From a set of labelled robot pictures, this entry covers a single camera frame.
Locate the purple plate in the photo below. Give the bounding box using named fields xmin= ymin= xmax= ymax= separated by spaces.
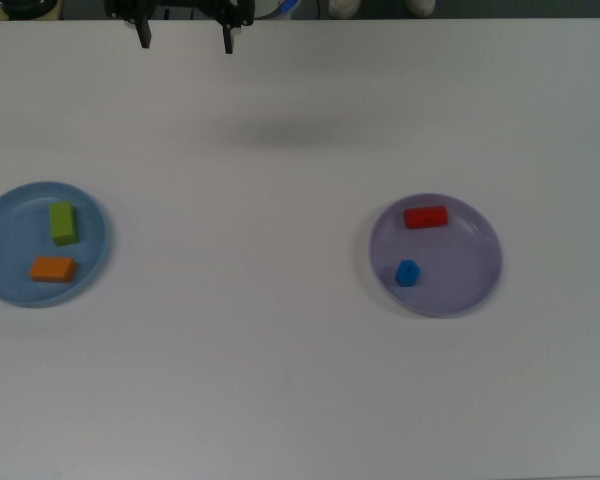
xmin=368 ymin=192 xmax=504 ymax=318

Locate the blue block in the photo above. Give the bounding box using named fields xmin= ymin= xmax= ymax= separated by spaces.
xmin=394 ymin=259 xmax=423 ymax=288

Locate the green block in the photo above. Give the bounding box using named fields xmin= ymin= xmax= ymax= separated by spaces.
xmin=49 ymin=201 xmax=79 ymax=247

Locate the black round object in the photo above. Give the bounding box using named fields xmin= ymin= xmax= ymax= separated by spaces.
xmin=0 ymin=0 xmax=52 ymax=14

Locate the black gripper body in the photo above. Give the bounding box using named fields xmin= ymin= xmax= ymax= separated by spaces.
xmin=152 ymin=0 xmax=216 ymax=12

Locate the red cylinder block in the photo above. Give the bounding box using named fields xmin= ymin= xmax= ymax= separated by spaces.
xmin=403 ymin=205 xmax=449 ymax=230

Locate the orange block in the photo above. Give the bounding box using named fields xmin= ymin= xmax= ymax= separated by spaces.
xmin=28 ymin=256 xmax=79 ymax=284

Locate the blue plate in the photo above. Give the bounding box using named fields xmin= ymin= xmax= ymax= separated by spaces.
xmin=0 ymin=180 xmax=114 ymax=308

